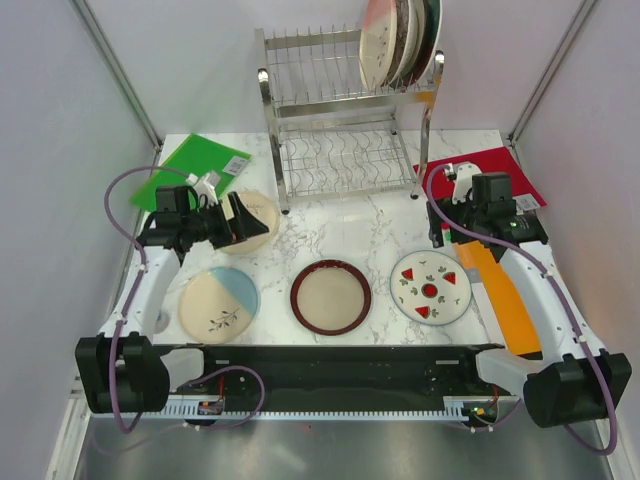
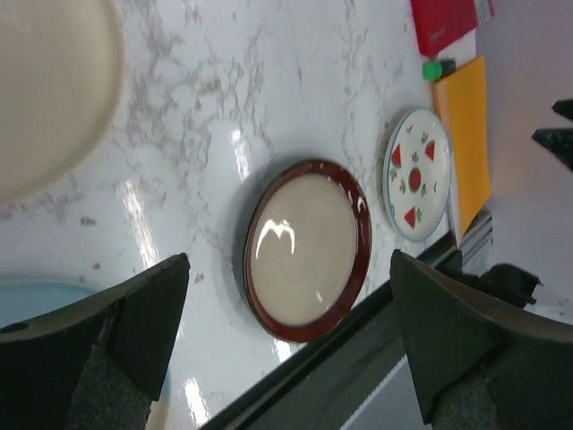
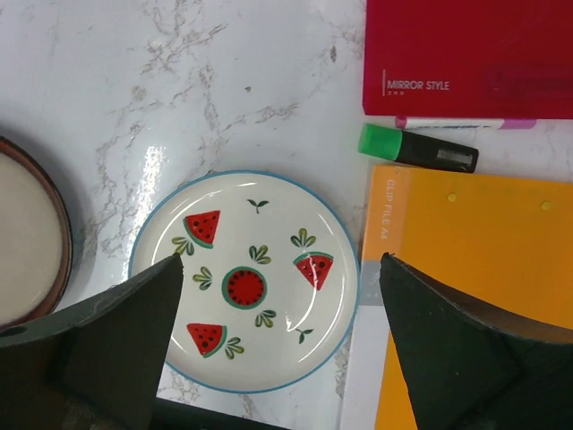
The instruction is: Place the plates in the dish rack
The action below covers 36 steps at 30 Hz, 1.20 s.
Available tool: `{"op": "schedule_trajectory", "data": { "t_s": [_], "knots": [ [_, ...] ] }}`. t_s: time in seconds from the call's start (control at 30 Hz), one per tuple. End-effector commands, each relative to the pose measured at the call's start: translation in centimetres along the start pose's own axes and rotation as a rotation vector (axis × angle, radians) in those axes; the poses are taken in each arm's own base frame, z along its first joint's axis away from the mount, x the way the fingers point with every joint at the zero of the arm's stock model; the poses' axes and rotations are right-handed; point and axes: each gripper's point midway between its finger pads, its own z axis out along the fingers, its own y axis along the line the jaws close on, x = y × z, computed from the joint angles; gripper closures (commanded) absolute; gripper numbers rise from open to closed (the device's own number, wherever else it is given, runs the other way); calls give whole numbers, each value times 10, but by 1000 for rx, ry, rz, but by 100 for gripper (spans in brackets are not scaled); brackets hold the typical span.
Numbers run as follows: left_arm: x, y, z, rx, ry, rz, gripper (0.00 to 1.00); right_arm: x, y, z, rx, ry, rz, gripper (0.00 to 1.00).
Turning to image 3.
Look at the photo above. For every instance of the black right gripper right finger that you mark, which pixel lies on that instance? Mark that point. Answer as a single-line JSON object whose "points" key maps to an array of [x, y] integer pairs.
{"points": [[469, 364]]}

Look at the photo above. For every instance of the watermelon pattern white plate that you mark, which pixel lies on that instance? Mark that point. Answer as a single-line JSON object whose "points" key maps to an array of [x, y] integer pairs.
{"points": [[270, 279]]}

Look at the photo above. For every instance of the orange clip file folder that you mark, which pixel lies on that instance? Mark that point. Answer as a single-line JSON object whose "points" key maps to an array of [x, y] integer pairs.
{"points": [[504, 240]]}

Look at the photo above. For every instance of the red folder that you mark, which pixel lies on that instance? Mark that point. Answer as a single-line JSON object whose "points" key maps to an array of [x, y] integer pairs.
{"points": [[468, 59]]}

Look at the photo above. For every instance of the pink white marker pen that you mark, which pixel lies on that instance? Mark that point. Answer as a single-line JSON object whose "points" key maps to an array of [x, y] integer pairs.
{"points": [[426, 123]]}

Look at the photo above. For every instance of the green cap black highlighter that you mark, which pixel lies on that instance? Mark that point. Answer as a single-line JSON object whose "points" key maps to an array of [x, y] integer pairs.
{"points": [[417, 150]]}

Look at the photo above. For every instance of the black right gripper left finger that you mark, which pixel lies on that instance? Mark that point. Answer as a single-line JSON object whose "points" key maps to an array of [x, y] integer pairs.
{"points": [[107, 352]]}

